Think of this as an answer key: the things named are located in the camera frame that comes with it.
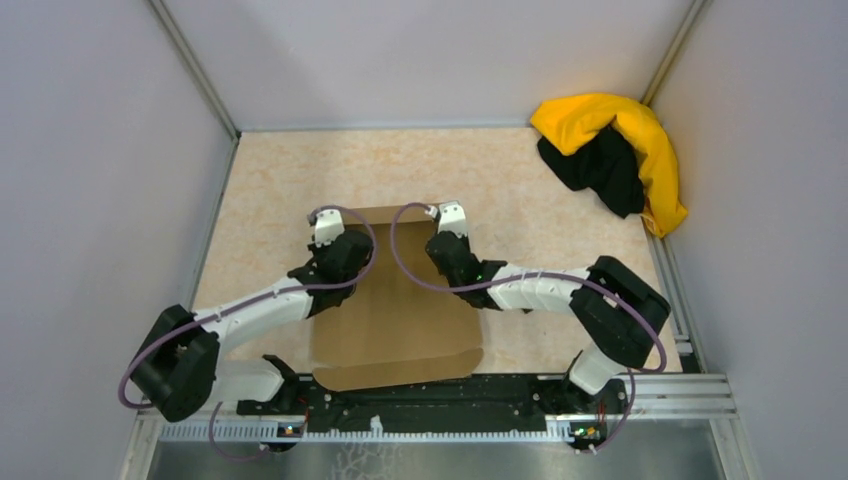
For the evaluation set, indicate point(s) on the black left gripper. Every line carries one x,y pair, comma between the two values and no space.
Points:
318,251

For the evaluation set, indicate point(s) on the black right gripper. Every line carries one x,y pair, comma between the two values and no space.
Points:
465,241

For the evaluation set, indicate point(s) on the brown cardboard box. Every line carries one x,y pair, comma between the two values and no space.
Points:
393,331

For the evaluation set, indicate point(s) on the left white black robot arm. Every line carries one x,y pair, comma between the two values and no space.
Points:
182,365

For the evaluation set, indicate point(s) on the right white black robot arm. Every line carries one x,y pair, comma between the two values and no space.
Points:
620,312

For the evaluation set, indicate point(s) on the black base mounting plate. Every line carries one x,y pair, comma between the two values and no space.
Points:
481,403

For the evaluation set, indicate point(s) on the yellow cloth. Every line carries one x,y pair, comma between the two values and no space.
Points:
570,123

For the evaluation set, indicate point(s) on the black cloth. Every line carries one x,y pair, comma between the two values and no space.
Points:
607,165

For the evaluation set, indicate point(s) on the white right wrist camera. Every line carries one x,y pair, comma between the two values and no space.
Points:
449,217

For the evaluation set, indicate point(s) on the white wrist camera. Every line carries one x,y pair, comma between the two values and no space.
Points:
449,217
327,224

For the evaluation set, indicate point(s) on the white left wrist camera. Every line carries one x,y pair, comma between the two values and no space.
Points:
327,224

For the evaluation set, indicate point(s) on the aluminium frame rail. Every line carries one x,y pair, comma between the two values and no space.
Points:
680,397

